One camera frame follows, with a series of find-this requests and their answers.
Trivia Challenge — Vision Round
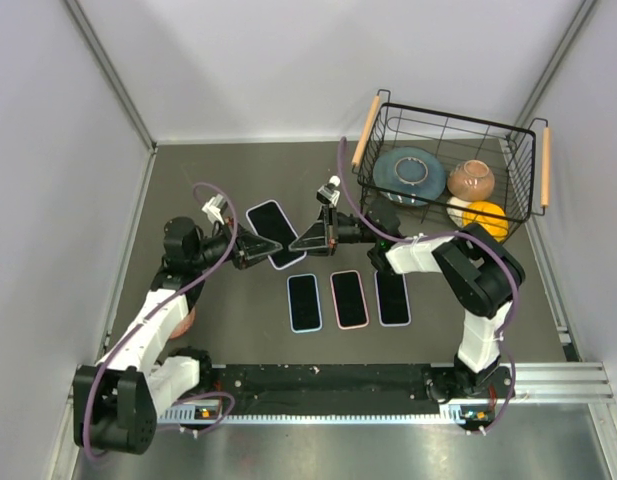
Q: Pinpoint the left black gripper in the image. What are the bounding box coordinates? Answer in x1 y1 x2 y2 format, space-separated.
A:
191 216 282 270

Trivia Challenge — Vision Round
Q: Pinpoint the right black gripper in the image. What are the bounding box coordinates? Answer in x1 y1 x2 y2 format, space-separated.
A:
291 203 381 256

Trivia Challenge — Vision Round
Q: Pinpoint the dark blue phone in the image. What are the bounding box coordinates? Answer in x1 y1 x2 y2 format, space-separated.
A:
331 271 368 329

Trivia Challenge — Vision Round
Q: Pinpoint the pink phone case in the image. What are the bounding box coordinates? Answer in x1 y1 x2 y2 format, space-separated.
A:
329 269 370 330

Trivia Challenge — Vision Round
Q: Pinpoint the light blue phone case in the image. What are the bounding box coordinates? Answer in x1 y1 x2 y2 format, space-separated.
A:
286 272 324 334

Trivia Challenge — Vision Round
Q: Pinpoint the lavender phone case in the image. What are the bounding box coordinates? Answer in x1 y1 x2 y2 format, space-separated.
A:
373 269 413 329

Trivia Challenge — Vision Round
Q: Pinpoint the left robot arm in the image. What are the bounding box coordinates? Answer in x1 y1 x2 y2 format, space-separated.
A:
72 217 283 454

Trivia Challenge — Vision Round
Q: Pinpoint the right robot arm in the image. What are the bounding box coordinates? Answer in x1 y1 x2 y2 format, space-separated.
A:
289 198 526 396

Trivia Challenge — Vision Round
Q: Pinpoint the black phone in blue case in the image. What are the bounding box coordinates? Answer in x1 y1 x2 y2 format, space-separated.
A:
287 274 322 333

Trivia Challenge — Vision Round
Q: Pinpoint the red patterned bowl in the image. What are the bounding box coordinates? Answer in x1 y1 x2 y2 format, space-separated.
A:
169 308 196 340

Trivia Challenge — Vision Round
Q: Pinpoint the blue ceramic plate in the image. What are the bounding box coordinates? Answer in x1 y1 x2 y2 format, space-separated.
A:
372 147 446 207

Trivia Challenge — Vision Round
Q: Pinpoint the white small dish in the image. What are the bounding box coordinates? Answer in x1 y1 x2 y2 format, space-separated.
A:
446 196 471 227

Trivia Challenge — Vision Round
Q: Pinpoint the brown ceramic bowl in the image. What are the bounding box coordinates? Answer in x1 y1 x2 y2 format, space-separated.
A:
447 159 495 202

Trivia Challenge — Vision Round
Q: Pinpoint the yellow bowl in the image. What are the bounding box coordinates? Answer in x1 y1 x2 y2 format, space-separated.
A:
462 201 509 243

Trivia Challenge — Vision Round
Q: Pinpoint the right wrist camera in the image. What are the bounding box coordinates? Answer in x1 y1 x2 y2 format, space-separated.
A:
316 175 341 207

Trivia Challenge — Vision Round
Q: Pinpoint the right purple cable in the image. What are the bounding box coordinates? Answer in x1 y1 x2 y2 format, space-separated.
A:
336 136 523 436

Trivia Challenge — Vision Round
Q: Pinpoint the purple cable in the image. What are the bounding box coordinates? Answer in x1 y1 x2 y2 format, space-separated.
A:
81 180 239 459
336 136 523 436

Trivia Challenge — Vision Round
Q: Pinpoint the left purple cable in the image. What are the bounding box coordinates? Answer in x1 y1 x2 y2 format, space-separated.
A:
81 180 239 459

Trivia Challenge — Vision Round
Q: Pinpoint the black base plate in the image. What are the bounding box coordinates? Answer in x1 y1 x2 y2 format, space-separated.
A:
182 364 500 415

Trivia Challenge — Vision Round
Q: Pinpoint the black wire basket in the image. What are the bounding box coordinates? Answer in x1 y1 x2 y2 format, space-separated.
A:
352 89 551 223

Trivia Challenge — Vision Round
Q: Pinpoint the white slotted cable duct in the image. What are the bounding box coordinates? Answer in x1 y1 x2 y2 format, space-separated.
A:
157 404 466 427

